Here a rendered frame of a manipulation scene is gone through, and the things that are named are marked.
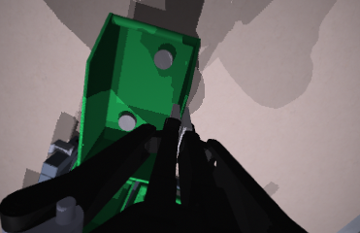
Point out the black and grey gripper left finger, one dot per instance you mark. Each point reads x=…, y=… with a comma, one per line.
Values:
x=69, y=202

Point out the dark grey metal shelf rack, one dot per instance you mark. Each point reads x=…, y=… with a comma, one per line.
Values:
x=64, y=156

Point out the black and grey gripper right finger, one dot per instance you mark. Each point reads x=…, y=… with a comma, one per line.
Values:
x=247, y=207

